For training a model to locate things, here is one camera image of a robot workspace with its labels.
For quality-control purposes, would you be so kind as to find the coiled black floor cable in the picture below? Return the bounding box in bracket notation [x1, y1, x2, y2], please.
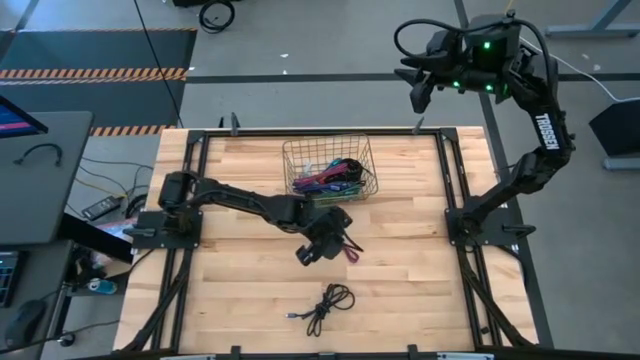
[198, 0, 236, 35]

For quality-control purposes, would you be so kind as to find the dark grey desk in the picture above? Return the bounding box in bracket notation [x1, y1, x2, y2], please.
[0, 110, 95, 246]

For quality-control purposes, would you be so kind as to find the black angular box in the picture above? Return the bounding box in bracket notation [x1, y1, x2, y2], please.
[588, 98, 640, 157]

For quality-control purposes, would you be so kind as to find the black computer mouse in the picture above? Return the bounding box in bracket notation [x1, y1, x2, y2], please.
[3, 298, 46, 351]

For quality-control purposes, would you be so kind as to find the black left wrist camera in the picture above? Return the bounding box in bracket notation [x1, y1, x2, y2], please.
[294, 242, 320, 268]

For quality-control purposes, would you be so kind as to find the short black curved cable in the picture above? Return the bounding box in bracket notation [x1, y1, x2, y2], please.
[13, 142, 64, 168]

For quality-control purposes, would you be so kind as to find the backlit black keyboard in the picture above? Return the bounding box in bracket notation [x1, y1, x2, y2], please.
[0, 249, 29, 309]

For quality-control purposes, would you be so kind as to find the dark keyboard desk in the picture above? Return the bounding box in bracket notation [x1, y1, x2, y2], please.
[0, 239, 76, 360]

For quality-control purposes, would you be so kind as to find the grey metal desk foot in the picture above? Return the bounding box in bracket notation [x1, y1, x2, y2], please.
[602, 155, 640, 172]
[544, 0, 640, 40]

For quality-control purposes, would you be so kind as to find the black power adapter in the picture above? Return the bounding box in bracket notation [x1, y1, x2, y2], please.
[81, 195, 124, 221]

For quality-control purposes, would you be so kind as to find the black speckled braided USB-C cable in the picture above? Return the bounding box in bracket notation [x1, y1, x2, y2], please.
[284, 282, 357, 339]

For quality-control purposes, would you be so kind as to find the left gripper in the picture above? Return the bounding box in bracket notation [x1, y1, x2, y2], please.
[299, 207, 365, 261]

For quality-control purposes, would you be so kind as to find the blue drink can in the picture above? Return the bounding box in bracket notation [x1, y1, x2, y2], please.
[87, 277, 119, 296]

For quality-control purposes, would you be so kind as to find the dark blue braided USB-C cable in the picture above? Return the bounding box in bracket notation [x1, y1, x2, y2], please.
[292, 182, 354, 196]

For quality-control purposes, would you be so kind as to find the computer monitor with lit screen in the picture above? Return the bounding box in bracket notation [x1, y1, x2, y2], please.
[0, 94, 50, 139]

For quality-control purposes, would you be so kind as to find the thin black hanging cable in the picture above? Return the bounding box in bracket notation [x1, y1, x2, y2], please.
[132, 0, 181, 115]

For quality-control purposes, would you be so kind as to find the black aluminium table frame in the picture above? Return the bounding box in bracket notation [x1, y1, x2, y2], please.
[119, 113, 556, 360]

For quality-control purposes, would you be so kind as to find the white floor cable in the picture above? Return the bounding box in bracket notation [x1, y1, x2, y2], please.
[542, 47, 640, 104]

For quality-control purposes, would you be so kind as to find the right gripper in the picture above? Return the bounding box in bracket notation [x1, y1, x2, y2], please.
[393, 51, 474, 115]

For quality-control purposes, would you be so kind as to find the black hazard-striped floor mat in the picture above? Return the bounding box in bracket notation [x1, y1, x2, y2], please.
[0, 27, 198, 139]

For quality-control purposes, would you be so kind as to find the gold wire mesh basket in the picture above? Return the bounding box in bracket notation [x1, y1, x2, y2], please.
[281, 132, 380, 206]

